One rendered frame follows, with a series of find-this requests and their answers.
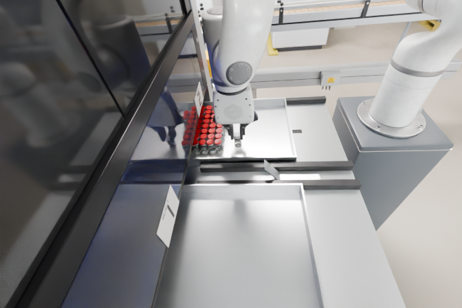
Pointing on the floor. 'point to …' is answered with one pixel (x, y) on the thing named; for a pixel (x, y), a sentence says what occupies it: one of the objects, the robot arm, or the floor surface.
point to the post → (197, 27)
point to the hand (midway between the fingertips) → (236, 131)
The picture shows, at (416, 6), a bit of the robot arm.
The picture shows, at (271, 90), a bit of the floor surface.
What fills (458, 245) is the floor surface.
